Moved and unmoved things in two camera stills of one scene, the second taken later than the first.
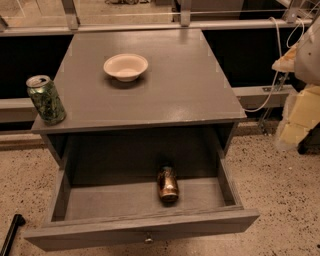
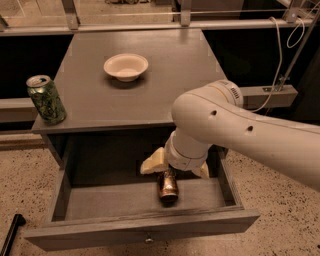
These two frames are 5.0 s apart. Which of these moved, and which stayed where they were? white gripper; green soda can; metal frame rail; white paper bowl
Moved: white gripper
Stayed: metal frame rail; green soda can; white paper bowl
